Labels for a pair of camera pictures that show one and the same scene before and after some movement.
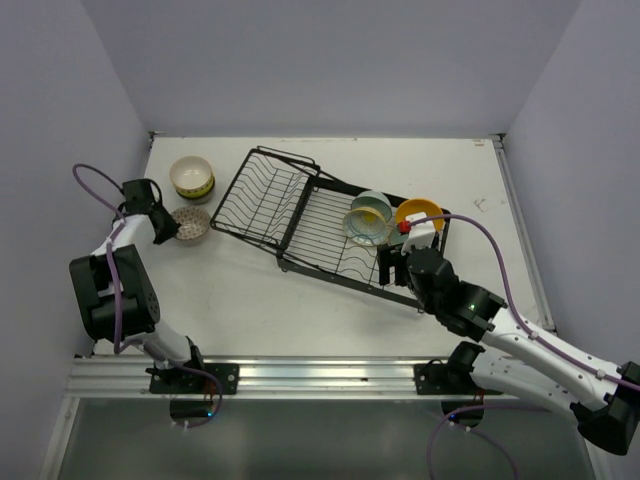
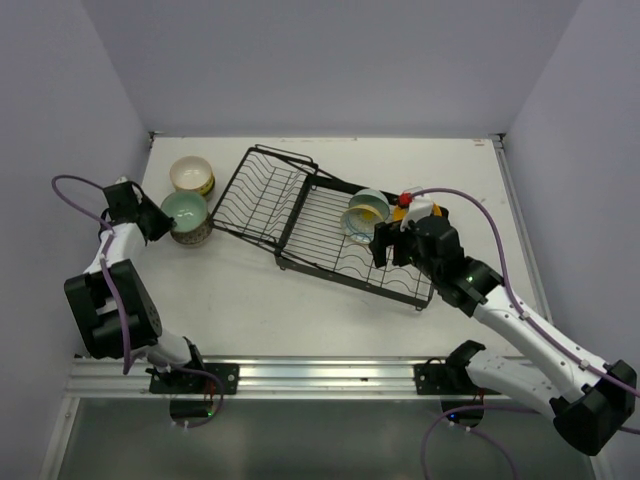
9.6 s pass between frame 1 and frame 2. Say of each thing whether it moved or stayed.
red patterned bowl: stayed
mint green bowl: moved
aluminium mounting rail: stayed
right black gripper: moved
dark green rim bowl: stayed
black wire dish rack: stayed
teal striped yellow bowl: stayed
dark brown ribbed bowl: moved
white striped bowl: stayed
